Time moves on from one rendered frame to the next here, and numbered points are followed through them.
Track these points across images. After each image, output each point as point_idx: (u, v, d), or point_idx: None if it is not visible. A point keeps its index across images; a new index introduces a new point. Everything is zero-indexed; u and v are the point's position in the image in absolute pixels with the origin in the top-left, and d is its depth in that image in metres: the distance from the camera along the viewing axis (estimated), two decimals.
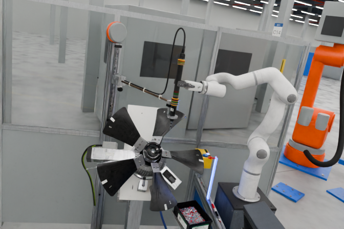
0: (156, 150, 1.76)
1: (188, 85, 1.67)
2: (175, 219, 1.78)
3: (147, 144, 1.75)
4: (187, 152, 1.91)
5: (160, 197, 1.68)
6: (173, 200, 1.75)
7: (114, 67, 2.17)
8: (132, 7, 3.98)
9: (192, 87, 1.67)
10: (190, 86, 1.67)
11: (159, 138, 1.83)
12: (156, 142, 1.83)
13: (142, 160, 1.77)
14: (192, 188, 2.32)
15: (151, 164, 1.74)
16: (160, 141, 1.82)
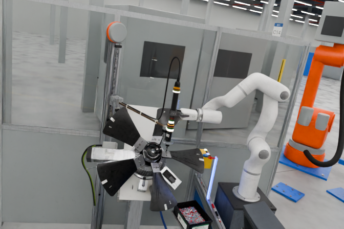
0: (156, 150, 1.76)
1: (180, 114, 1.71)
2: (175, 219, 1.78)
3: (147, 144, 1.75)
4: (187, 151, 1.90)
5: (160, 197, 1.68)
6: (173, 200, 1.75)
7: (114, 67, 2.17)
8: (132, 7, 3.98)
9: (183, 117, 1.70)
10: (181, 115, 1.70)
11: (159, 138, 1.83)
12: (156, 142, 1.83)
13: (142, 160, 1.77)
14: (192, 188, 2.32)
15: (151, 164, 1.74)
16: (160, 141, 1.82)
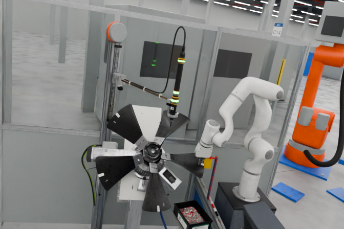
0: (156, 150, 1.75)
1: (206, 158, 1.81)
2: (175, 219, 1.78)
3: (148, 144, 1.76)
4: (188, 155, 1.89)
5: (154, 198, 1.67)
6: (167, 203, 1.74)
7: (114, 67, 2.17)
8: (132, 7, 3.98)
9: None
10: (208, 158, 1.81)
11: (161, 139, 1.83)
12: (157, 143, 1.83)
13: (141, 158, 1.78)
14: (192, 188, 2.32)
15: (149, 164, 1.74)
16: (162, 142, 1.82)
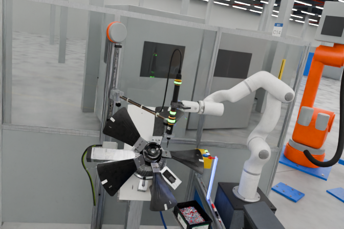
0: (155, 154, 1.74)
1: (181, 106, 1.70)
2: (175, 219, 1.78)
3: (156, 143, 1.77)
4: (168, 190, 1.76)
5: (112, 173, 1.67)
6: (113, 190, 1.70)
7: (114, 67, 2.17)
8: (132, 7, 3.98)
9: (184, 109, 1.69)
10: (183, 107, 1.69)
11: (168, 155, 1.80)
12: (163, 154, 1.81)
13: (142, 146, 1.81)
14: (192, 188, 2.32)
15: (140, 154, 1.75)
16: (166, 157, 1.79)
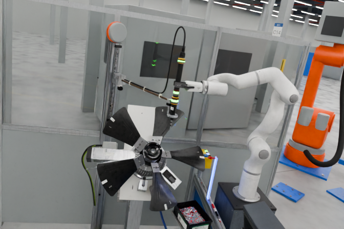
0: (155, 154, 1.74)
1: (185, 86, 1.67)
2: (175, 219, 1.78)
3: (156, 143, 1.77)
4: (168, 190, 1.76)
5: (112, 173, 1.67)
6: (113, 190, 1.70)
7: (114, 67, 2.17)
8: (132, 7, 3.98)
9: (188, 88, 1.65)
10: (186, 86, 1.66)
11: (168, 156, 1.80)
12: (163, 155, 1.81)
13: (142, 146, 1.81)
14: (192, 188, 2.32)
15: (140, 154, 1.75)
16: (166, 157, 1.79)
